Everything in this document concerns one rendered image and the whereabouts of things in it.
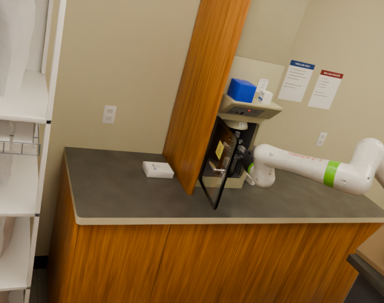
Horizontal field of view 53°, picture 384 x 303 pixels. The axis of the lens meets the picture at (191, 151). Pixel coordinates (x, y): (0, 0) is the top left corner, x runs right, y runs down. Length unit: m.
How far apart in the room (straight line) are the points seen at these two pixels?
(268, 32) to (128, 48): 0.77
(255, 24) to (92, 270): 1.45
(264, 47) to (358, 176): 0.81
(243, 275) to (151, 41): 1.48
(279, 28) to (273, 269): 1.43
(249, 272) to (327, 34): 1.64
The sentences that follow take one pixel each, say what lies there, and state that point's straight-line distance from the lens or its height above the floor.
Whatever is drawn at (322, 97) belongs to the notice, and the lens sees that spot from 2.99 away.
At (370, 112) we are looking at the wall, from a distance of 3.39.
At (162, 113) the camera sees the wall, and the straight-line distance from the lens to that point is 2.43.
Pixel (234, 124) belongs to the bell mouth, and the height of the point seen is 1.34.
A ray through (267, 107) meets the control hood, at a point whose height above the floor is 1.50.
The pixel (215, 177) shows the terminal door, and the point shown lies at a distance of 1.96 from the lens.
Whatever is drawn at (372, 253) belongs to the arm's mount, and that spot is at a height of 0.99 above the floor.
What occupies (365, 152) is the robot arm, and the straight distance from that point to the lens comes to 1.79.
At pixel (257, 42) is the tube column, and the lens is 2.04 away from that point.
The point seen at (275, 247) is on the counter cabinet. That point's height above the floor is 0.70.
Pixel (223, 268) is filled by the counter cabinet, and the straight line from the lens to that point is 2.33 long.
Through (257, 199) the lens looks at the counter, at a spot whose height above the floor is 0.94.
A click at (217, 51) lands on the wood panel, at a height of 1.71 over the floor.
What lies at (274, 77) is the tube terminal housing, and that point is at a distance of 2.15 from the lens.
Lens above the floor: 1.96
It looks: 22 degrees down
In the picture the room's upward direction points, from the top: 16 degrees clockwise
